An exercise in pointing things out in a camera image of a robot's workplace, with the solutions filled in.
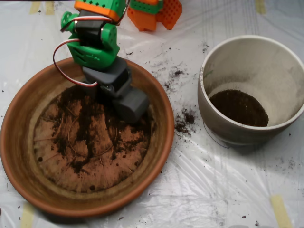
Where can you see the small spilled soil clump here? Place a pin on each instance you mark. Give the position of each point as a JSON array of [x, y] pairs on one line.
[[184, 122]]

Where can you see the orange and green robot base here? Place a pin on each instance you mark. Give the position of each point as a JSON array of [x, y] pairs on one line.
[[145, 21]]

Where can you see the beige masking tape strip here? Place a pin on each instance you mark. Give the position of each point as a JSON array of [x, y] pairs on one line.
[[281, 211], [50, 8], [27, 216], [34, 7], [260, 6]]

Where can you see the dark potting soil pile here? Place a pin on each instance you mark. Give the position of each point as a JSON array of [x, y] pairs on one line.
[[88, 128]]

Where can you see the clear plastic cover sheet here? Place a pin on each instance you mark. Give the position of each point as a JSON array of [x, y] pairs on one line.
[[202, 178]]

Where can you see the terracotta clay saucer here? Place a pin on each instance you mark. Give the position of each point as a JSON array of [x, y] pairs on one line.
[[95, 202]]

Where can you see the dark potting soil layer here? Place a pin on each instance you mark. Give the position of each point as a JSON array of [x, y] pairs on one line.
[[238, 108]]

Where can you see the white ceramic plant pot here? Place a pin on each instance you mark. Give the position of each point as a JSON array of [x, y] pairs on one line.
[[261, 66]]

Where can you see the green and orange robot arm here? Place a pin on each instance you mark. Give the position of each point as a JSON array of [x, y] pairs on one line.
[[95, 52]]

